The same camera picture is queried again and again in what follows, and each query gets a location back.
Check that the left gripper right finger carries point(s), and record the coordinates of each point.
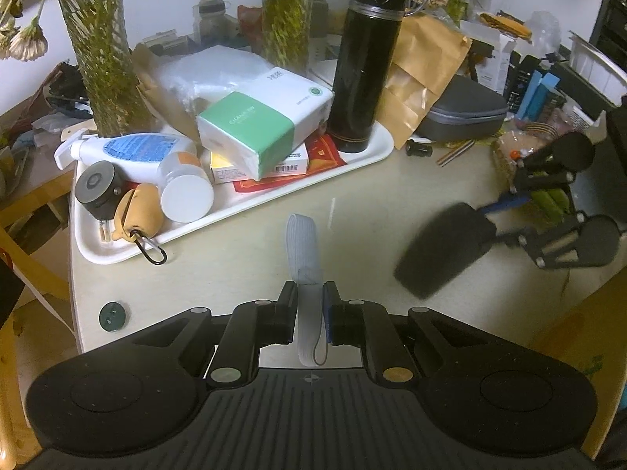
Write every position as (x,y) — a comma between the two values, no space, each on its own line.
(379,336)

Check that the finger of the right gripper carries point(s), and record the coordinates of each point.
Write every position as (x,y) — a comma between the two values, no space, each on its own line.
(513,238)
(505,202)

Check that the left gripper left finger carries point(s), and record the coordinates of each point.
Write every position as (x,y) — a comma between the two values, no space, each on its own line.
(239,337)

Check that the green wet wipes pack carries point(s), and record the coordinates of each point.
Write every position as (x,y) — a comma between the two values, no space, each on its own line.
(554,203)

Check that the brown cardboard box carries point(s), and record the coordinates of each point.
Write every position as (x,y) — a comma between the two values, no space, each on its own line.
(592,339)

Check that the grey zippered hard case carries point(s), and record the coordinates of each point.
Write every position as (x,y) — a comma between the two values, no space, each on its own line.
(465,111)

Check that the dark green round cap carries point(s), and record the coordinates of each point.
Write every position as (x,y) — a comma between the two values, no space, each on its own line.
(112,316)

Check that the white pill bottle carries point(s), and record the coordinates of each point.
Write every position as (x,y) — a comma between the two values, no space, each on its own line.
(185,191)

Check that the tan silicone pouch with carabiner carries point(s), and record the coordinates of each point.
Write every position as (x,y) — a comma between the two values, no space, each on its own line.
(138,219)

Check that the brown paper bag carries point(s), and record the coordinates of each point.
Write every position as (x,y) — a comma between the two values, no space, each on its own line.
(427,55)

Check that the white plastic tray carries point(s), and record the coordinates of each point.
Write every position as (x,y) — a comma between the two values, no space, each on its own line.
(86,231)

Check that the red packet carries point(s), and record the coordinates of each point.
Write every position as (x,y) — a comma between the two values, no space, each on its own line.
(322,156)

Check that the green white tissue box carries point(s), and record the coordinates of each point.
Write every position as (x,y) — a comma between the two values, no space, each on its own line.
(261,123)

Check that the white blue spray bottle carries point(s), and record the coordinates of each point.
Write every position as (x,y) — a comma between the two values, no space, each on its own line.
(138,156)

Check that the black thermos bottle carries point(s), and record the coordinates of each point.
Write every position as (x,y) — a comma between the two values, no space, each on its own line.
(369,35)

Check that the wooden chair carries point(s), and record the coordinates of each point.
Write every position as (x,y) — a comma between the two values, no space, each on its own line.
(18,443)

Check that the glass vase with bamboo middle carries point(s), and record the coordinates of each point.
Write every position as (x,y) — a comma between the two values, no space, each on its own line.
(285,26)

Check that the glass vase with bamboo left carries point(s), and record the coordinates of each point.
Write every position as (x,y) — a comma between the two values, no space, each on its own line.
(96,29)

